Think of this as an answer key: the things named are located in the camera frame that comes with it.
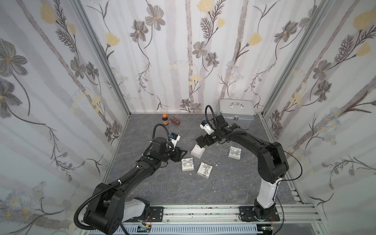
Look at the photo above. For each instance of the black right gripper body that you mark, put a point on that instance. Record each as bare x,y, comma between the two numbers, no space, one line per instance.
206,139

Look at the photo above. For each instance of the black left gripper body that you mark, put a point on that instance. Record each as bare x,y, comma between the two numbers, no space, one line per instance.
177,153

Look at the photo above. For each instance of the white jewelry box base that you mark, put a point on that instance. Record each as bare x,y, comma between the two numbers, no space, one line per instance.
197,151

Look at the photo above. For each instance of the white jewelry box lid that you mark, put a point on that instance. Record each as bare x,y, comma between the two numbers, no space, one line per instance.
234,153

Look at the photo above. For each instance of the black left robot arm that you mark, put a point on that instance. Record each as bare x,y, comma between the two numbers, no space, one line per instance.
104,210

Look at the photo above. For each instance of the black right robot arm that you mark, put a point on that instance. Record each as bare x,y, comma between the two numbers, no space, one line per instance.
272,160

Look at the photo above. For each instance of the white bow jewelry box left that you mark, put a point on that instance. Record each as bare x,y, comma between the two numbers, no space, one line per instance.
187,164

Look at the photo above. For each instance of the white bow jewelry box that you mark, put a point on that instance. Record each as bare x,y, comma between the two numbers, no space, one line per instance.
187,164
204,170

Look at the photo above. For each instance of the white bow jewelry box middle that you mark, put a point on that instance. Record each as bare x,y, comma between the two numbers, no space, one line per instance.
204,170

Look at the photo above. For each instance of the small dark red box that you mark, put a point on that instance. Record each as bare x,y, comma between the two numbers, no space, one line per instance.
175,120

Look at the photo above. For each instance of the brown bottle orange cap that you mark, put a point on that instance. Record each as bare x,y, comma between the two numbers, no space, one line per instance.
165,119

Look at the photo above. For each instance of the silver aluminium first aid case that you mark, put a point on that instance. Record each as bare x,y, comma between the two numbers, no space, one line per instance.
237,111

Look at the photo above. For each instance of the small green circuit board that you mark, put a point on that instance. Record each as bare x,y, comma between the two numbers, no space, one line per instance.
144,228

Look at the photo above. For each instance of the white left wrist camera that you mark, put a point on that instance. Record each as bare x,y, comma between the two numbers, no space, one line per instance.
174,138

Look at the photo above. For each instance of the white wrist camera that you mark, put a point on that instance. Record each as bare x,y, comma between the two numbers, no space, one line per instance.
206,126
174,138

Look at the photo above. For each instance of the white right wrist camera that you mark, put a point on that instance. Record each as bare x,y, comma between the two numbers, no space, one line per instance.
206,126

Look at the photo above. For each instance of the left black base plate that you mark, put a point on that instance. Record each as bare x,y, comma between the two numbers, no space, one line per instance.
153,214

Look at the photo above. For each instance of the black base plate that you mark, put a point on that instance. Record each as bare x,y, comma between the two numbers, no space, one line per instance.
246,213
153,214

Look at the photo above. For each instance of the white slotted cable duct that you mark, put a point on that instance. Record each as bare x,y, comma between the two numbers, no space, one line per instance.
197,229

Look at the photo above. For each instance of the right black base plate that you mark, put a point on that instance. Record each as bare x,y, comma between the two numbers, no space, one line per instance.
246,213

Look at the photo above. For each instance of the aluminium mounting rail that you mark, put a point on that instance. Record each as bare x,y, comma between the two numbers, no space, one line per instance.
296,219

